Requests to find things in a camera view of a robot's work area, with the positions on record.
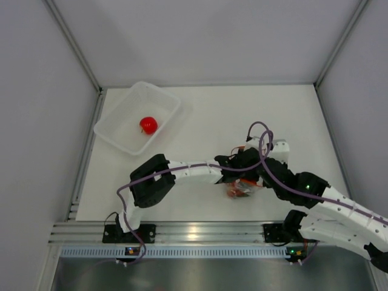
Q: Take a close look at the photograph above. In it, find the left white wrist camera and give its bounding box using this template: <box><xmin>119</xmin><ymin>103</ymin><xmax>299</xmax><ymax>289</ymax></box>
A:
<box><xmin>243</xmin><ymin>136</ymin><xmax>267</xmax><ymax>153</ymax></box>

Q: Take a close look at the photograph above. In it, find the aluminium mounting rail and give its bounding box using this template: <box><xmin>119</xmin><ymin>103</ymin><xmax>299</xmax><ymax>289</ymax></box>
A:
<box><xmin>48</xmin><ymin>221</ymin><xmax>265</xmax><ymax>245</ymax></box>

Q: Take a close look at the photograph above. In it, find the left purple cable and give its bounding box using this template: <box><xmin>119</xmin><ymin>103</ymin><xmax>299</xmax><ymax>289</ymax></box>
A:
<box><xmin>116</xmin><ymin>130</ymin><xmax>273</xmax><ymax>261</ymax></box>

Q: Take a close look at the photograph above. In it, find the white perforated plastic basket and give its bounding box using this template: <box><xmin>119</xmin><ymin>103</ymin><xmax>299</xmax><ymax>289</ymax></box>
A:
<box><xmin>93</xmin><ymin>81</ymin><xmax>181</xmax><ymax>156</ymax></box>

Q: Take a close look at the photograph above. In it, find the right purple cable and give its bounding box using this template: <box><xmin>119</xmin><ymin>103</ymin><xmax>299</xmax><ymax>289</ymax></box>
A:
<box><xmin>247</xmin><ymin>121</ymin><xmax>388</xmax><ymax>227</ymax></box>

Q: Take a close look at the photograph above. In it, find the clear zip top bag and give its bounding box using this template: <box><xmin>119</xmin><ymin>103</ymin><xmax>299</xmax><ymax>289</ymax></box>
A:
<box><xmin>226</xmin><ymin>178</ymin><xmax>263</xmax><ymax>199</ymax></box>

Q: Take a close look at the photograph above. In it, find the white slotted cable duct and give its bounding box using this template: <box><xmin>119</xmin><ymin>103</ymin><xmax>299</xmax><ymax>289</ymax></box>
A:
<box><xmin>61</xmin><ymin>245</ymin><xmax>292</xmax><ymax>259</ymax></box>

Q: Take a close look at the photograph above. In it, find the purple cable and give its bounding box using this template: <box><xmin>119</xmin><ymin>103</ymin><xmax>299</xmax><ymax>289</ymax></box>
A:
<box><xmin>116</xmin><ymin>130</ymin><xmax>273</xmax><ymax>261</ymax></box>
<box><xmin>247</xmin><ymin>121</ymin><xmax>388</xmax><ymax>227</ymax></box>

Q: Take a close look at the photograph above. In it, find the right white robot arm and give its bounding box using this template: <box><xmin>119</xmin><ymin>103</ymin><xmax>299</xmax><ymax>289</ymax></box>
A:
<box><xmin>255</xmin><ymin>158</ymin><xmax>387</xmax><ymax>272</ymax></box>

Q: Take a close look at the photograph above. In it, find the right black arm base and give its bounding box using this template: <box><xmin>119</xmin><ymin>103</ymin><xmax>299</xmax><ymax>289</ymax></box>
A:
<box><xmin>263</xmin><ymin>223</ymin><xmax>304</xmax><ymax>244</ymax></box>

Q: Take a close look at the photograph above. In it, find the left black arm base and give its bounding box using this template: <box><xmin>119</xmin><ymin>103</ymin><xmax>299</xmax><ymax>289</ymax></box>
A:
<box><xmin>102</xmin><ymin>224</ymin><xmax>156</xmax><ymax>244</ymax></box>

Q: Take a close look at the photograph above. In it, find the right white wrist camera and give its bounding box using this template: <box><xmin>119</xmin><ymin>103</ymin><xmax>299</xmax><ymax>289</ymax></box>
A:
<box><xmin>269</xmin><ymin>139</ymin><xmax>290</xmax><ymax>164</ymax></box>

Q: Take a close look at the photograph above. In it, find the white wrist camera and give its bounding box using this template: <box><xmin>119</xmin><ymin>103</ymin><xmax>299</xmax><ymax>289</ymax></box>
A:
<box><xmin>269</xmin><ymin>139</ymin><xmax>290</xmax><ymax>164</ymax></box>
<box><xmin>243</xmin><ymin>136</ymin><xmax>267</xmax><ymax>153</ymax></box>

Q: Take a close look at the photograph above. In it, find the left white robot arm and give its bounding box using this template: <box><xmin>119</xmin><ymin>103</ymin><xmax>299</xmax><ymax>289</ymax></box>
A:
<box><xmin>116</xmin><ymin>148</ymin><xmax>261</xmax><ymax>242</ymax></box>

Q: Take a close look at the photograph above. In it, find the red fake tomato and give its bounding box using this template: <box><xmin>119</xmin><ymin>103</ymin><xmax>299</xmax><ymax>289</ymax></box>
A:
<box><xmin>139</xmin><ymin>116</ymin><xmax>158</xmax><ymax>135</ymax></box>

